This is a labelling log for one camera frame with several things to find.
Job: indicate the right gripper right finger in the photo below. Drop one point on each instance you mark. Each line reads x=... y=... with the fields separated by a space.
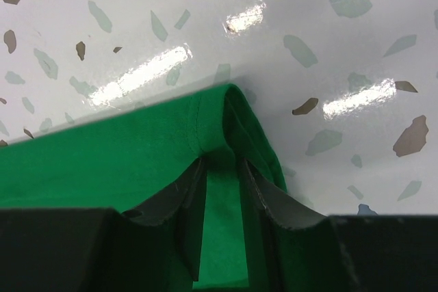
x=290 y=247

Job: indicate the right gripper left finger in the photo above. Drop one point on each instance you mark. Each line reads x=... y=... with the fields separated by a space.
x=155 y=246

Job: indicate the green t-shirt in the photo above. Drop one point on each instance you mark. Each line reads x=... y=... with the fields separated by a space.
x=121 y=161

